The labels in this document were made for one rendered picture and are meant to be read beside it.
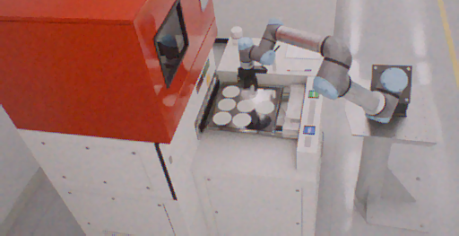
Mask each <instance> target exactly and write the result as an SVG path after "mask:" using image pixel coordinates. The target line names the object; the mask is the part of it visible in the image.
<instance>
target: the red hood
mask: <svg viewBox="0 0 459 236"><path fill-rule="evenodd" d="M217 34H218V31H217V27H216V18H215V13H214V8H213V3H212V0H0V105H1V106H2V108H4V111H5V112H6V114H7V115H8V116H9V119H10V120H11V121H12V122H13V124H14V125H15V127H17V129H23V130H30V131H45V132H52V133H58V134H66V135H86V136H94V137H101V138H116V139H123V140H129V141H136V142H151V143H157V144H170V143H171V142H172V138H173V136H174V134H175V133H176V130H177V127H178V125H179V121H180V119H181V118H182V116H183V115H184V111H185V109H186V106H187V103H188V101H189V100H190V98H191V94H192V93H193V90H194V89H195V85H196V83H197V82H198V78H199V76H200V74H201V72H202V69H203V67H204V64H205V61H206V59H207V57H208V56H209V52H210V51H211V48H212V44H213V42H214V41H215V40H216V36H217Z"/></svg>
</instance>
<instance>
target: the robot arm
mask: <svg viewBox="0 0 459 236"><path fill-rule="evenodd" d="M283 25H284V23H283V22H281V21H280V20H277V19H275V18H273V19H270V21H269V22H268V24H267V26H266V28H265V30H264V35H263V37H262V38H261V41H260V43H259V45H258V46H257V45H254V41H253V40H252V39H251V38H241V39H240V40H239V41H238V56H239V63H240V67H238V74H237V77H238V83H242V87H243V88H244V89H243V91H244V92H245V91H248V92H247V95H248V94H251V93H252V95H255V94H256V92H257V88H258V85H257V77H256V75H255V74H267V72H268V69H267V68H266V67H264V66H255V61H256V62H257V63H259V64H264V65H266V66H270V65H271V64H273V62H274V60H275V52H273V49H274V48H275V44H276V42H277V41H280V42H283V43H285V44H287V45H292V46H295V47H298V48H304V49H307V50H309V51H312V52H316V53H319V54H320V56H322V57H324V59H323V61H322V63H321V65H320V68H319V70H318V71H317V73H316V77H315V78H314V82H313V83H312V89H313V90H315V91H316V92H317V93H320V94H321V95H323V96H324V97H326V98H328V99H330V100H333V101H334V100H336V99H337V98H341V97H343V98H344V99H345V100H347V101H350V102H352V103H354V104H357V105H358V106H360V107H362V109H363V110H364V111H365V117H367V118H370V119H374V120H376V121H379V122H382V123H388V121H389V119H390V118H391V117H392V114H393V112H394V109H395V108H396V104H397V102H398V100H399V99H400V96H401V94H402V92H403V89H405V88H406V86H407V85H408V76H407V74H406V73H405V72H404V71H403V70H400V69H399V68H389V69H386V70H381V72H379V73H378V74H377V75H376V76H375V78H374V80H373V89H374V90H375V91H374V92H372V91H370V90H369V89H366V88H365V87H363V86H361V85H359V84H357V83H355V82H353V81H352V80H351V76H350V75H349V74H348V72H349V71H350V69H351V63H352V55H351V51H350V49H349V48H348V47H347V44H345V43H344V42H343V41H342V40H340V39H339V38H337V37H333V36H329V35H328V36H326V37H323V36H320V35H317V34H315V33H309V32H305V31H301V30H295V29H292V28H290V27H287V26H283ZM239 79H240V80H239Z"/></svg>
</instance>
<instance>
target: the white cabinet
mask: <svg viewBox="0 0 459 236"><path fill-rule="evenodd" d="M324 122H325V97H324V106H323V113H322V120H321V127H320V142H319V149H318V156H317V164H316V183H311V182H305V181H298V180H292V179H275V178H268V177H261V176H256V175H243V174H237V173H231V172H224V171H212V170H200V169H194V168H191V170H192V172H193V175H194V178H195V185H196V187H197V190H198V196H199V198H200V201H201V204H202V209H203V212H204V216H205V221H206V224H207V227H208V230H209V235H210V236H315V229H316V207H317V199H318V190H319V183H320V168H321V161H322V156H323V146H324Z"/></svg>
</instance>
